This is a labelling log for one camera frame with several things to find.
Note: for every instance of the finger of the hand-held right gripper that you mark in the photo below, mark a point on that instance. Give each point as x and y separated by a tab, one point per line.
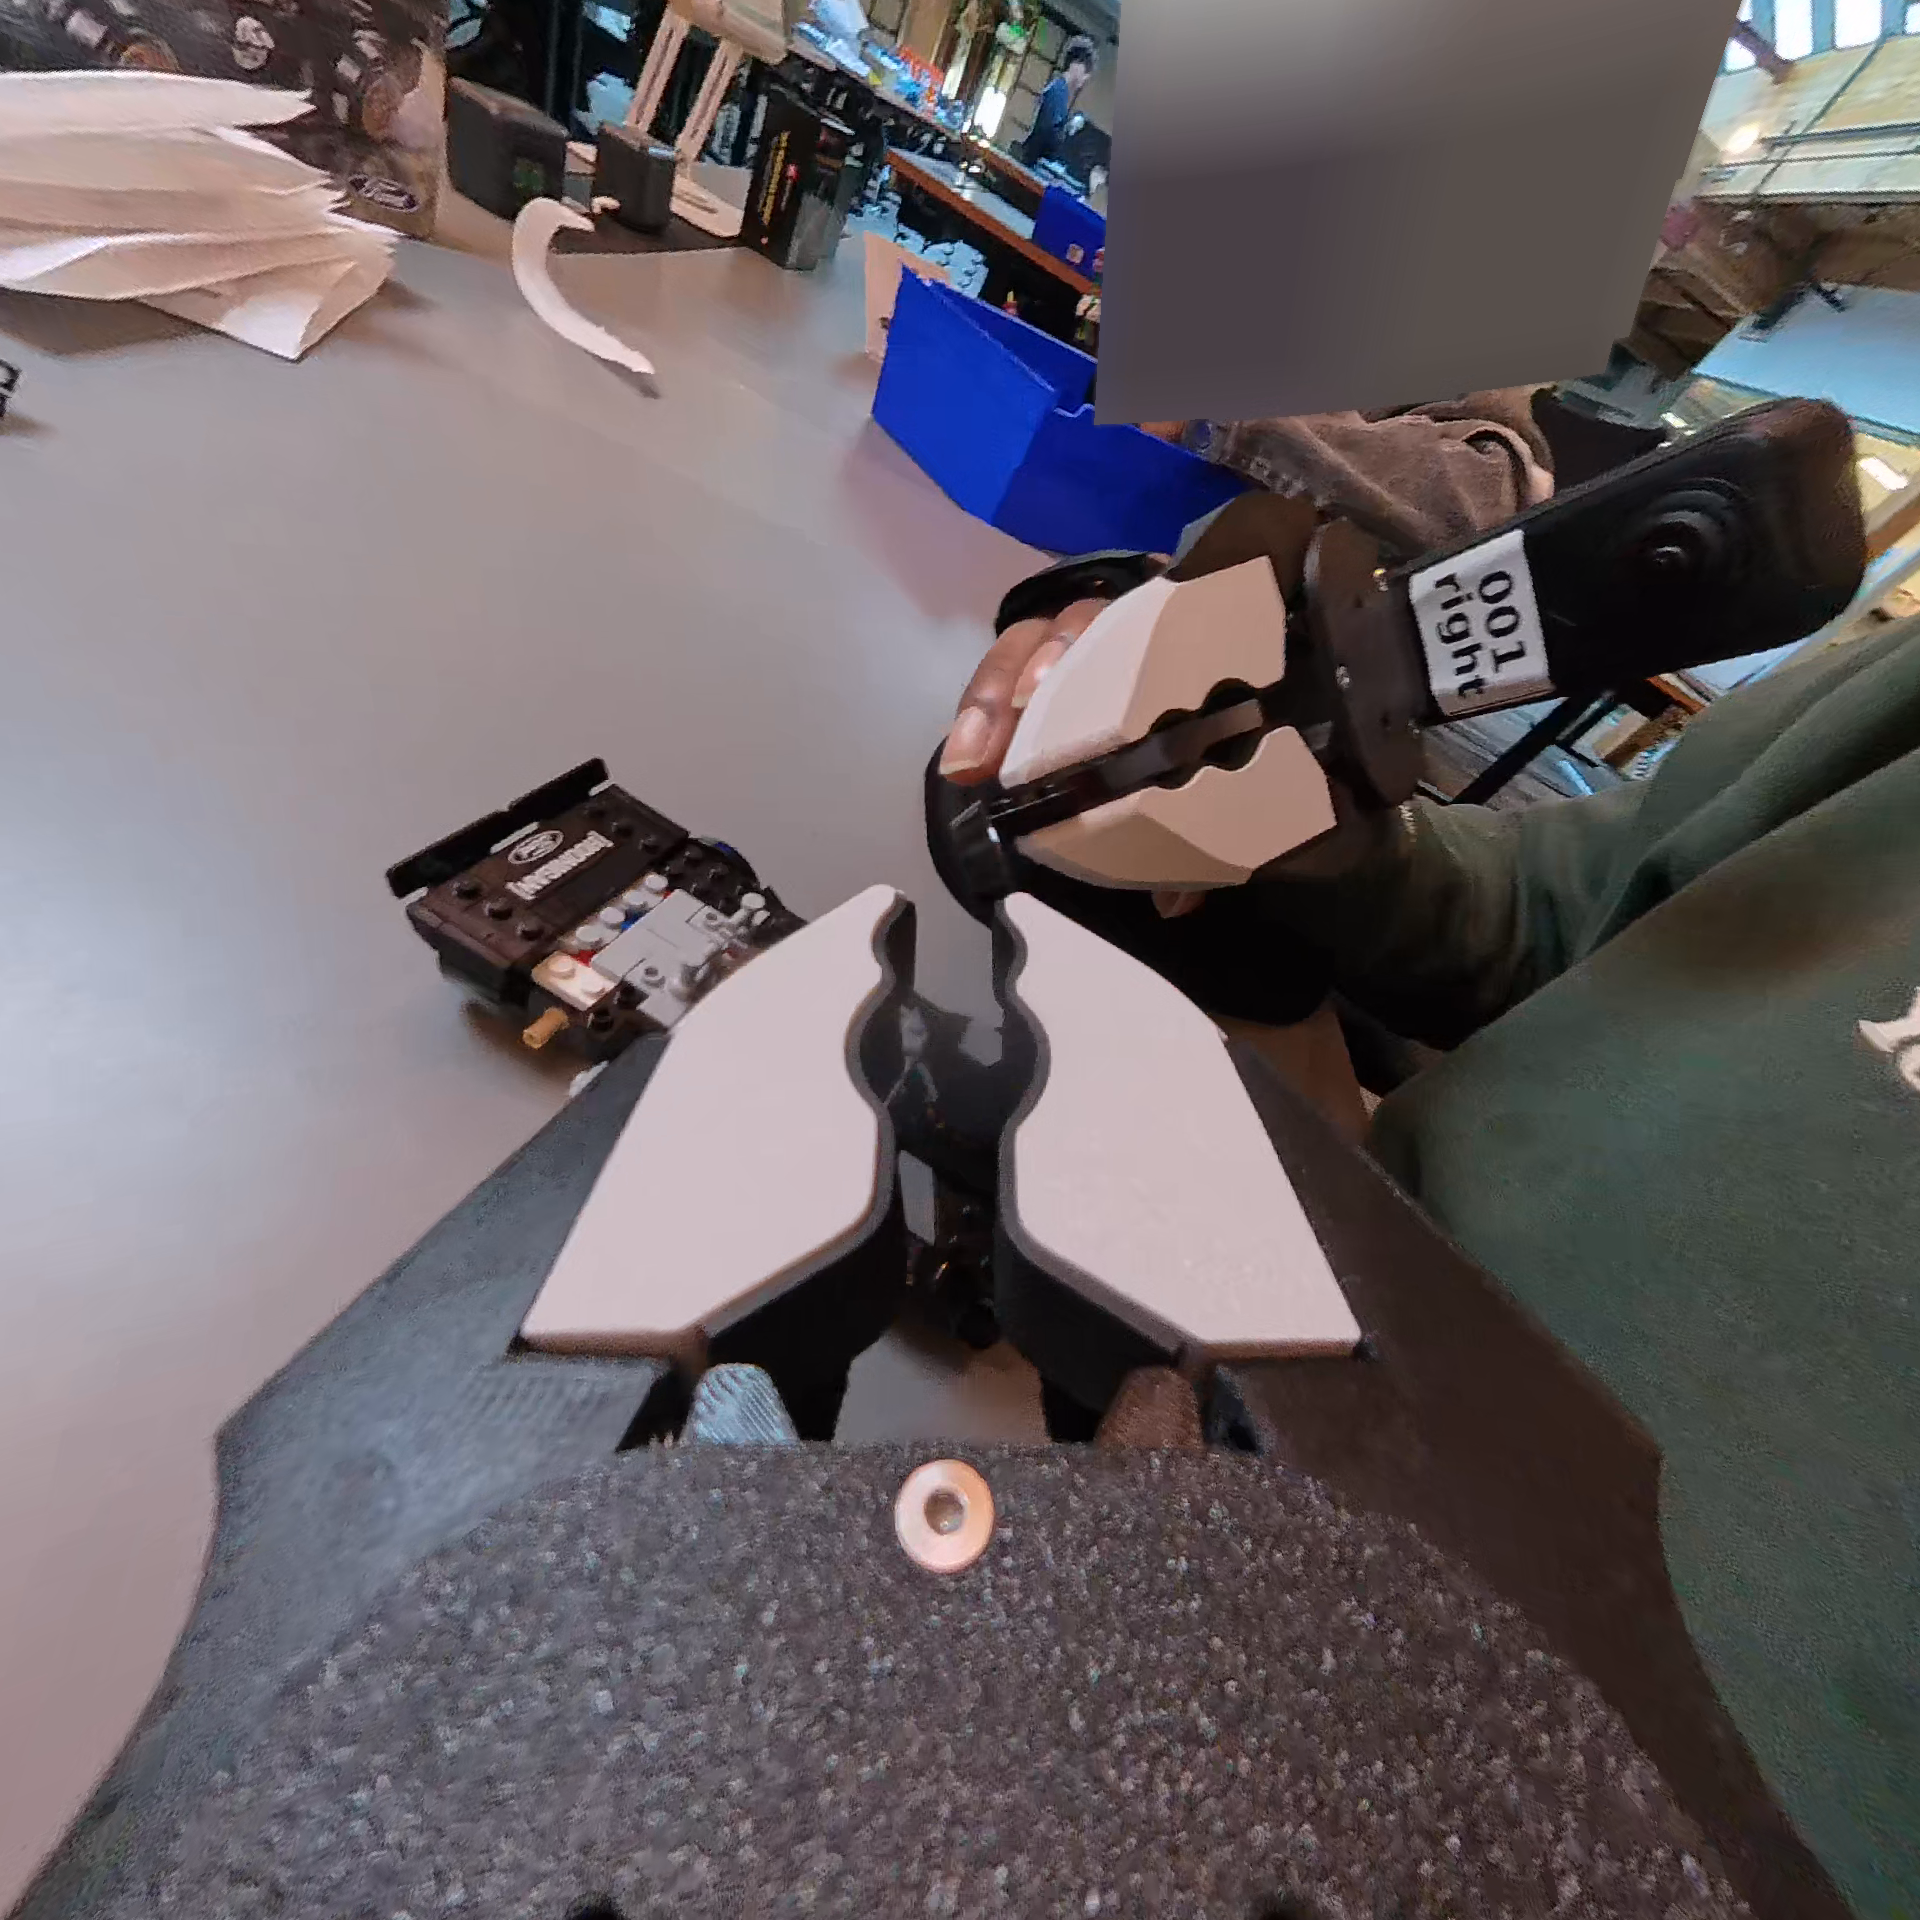
1201	826
1154	646

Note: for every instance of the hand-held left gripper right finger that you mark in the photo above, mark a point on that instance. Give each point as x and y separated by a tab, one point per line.
1178	1163

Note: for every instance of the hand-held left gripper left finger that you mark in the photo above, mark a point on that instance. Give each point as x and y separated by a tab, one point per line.
736	1163

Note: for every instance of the black lego car model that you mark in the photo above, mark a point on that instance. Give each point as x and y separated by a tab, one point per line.
585	902

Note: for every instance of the lego set box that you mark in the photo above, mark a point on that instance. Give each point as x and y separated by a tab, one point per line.
300	59

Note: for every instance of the person's right hand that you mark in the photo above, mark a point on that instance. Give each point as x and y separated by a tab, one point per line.
1005	690

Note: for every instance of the black mesh pad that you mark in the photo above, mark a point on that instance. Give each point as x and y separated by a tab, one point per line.
960	841

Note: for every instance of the small blue plastic bin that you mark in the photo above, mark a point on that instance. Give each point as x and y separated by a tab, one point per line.
1068	232

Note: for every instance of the person's green sweatshirt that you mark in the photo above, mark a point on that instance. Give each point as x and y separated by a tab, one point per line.
1711	1292

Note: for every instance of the white curved stand foot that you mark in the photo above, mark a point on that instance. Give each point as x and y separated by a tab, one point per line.
572	286

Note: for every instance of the white paper bags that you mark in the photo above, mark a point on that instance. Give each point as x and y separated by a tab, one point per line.
181	211

